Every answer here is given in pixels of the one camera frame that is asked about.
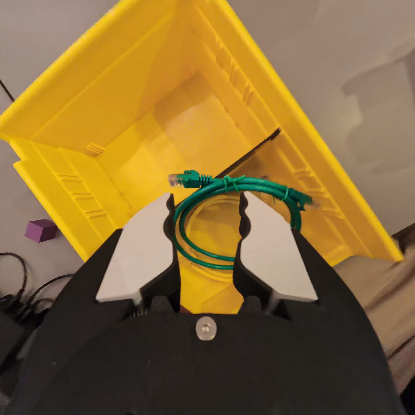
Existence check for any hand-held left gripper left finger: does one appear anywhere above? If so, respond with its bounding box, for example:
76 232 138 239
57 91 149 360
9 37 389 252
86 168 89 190
96 193 180 313

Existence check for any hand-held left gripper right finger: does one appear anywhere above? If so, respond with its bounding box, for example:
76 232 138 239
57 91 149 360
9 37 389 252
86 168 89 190
233 191 319 312

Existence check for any green ethernet cable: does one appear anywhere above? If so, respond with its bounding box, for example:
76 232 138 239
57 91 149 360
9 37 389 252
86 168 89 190
168 169 320 270

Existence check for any yellow plastic bin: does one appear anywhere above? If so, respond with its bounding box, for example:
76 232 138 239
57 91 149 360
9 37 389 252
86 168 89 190
0 0 404 315

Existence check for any purple block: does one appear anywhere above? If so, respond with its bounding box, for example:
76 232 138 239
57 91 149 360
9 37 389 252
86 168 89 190
24 219 59 243

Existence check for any black bin divider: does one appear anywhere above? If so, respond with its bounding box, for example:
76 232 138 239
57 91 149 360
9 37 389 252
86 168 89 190
222 128 282 179

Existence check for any thin black cable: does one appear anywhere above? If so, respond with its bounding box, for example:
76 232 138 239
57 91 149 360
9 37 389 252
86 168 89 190
0 78 15 103

